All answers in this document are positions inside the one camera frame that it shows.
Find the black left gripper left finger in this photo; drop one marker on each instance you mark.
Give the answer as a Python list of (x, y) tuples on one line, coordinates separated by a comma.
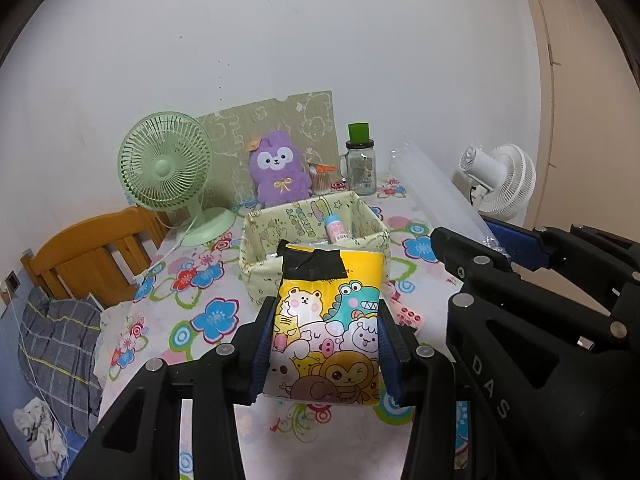
[(139, 435)]

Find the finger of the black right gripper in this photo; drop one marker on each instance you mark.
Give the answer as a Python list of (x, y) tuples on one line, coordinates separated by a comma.
[(555, 375), (603, 265)]

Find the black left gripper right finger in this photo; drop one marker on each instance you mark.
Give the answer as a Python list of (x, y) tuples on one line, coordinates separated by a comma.
[(420, 377)]

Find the yellow cartoon animal pouch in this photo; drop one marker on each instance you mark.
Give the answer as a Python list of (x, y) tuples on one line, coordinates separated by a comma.
[(325, 340)]

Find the pink wet wipes pack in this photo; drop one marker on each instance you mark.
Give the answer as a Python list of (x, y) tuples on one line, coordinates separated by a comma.
[(405, 316)]

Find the crumpled white cloth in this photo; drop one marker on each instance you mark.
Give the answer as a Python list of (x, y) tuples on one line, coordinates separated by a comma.
[(46, 443)]

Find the grey plaid blanket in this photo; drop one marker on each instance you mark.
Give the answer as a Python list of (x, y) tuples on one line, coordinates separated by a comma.
[(55, 350)]

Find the white standing fan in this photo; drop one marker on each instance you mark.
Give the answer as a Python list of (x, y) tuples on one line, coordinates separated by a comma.
[(503, 180)]

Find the floral tablecloth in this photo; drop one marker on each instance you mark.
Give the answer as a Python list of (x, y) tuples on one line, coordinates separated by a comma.
[(193, 299)]

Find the clear plastic bag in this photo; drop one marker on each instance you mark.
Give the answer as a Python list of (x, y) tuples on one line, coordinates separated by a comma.
[(439, 199)]

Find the small pink blue bottle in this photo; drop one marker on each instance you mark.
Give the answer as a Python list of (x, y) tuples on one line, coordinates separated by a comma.
[(335, 229)]

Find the cream cartoon fabric storage box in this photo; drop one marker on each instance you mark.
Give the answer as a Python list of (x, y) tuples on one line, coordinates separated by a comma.
[(302, 223)]

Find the wooden chair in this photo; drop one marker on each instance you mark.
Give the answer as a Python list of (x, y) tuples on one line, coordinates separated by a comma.
[(78, 261)]

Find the glass jar with green lid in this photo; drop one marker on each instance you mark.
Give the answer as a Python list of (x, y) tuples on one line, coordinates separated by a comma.
[(358, 166)]

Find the clear cup with cotton swabs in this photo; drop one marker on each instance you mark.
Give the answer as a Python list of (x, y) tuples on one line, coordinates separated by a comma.
[(321, 177)]

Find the purple plush toy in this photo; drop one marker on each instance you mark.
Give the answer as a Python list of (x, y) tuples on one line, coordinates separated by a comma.
[(276, 167)]

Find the cartoon patterned cardboard panel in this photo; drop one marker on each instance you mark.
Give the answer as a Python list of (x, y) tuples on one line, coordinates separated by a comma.
[(307, 118)]

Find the green desk fan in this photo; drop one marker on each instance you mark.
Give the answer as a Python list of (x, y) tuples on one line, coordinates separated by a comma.
[(164, 164)]

